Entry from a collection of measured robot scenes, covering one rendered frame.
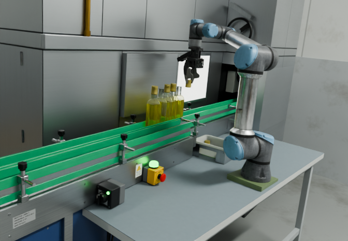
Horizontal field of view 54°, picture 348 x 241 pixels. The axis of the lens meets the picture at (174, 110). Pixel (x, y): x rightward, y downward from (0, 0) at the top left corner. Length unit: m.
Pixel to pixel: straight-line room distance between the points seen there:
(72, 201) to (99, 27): 0.80
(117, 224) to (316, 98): 3.18
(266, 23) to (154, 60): 1.00
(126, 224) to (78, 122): 0.58
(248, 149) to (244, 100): 0.22
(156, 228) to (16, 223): 0.46
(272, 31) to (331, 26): 1.56
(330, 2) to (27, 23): 3.25
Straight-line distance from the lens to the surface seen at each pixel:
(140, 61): 1.87
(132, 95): 1.86
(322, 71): 4.09
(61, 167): 1.29
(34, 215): 1.27
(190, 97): 2.37
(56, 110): 1.57
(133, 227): 1.30
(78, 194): 1.36
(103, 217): 1.35
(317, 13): 4.16
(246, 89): 1.57
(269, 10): 2.64
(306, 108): 4.17
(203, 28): 1.87
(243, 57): 1.55
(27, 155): 1.40
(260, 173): 1.73
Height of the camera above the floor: 1.44
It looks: 13 degrees down
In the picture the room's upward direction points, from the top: 5 degrees clockwise
